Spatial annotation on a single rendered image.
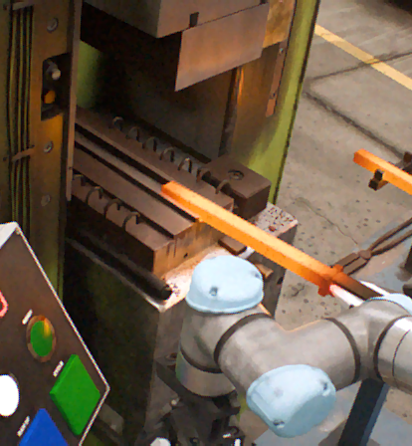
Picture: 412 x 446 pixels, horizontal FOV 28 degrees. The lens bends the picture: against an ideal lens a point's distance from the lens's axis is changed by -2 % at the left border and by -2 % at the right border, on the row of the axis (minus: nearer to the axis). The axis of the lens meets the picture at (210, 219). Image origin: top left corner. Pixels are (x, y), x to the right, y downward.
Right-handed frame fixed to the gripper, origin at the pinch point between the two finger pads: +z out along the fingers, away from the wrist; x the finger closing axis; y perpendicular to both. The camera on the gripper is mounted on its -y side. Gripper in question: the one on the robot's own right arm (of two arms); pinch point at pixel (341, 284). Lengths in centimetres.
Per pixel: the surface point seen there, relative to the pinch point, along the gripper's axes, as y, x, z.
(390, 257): 35, 57, 15
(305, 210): 102, 143, 87
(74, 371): -1.7, -43.0, 13.0
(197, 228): 4.3, -1.8, 27.6
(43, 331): -8.1, -45.3, 16.2
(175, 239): 3.8, -7.4, 27.6
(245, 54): -27.0, 3.5, 26.8
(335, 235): 102, 139, 70
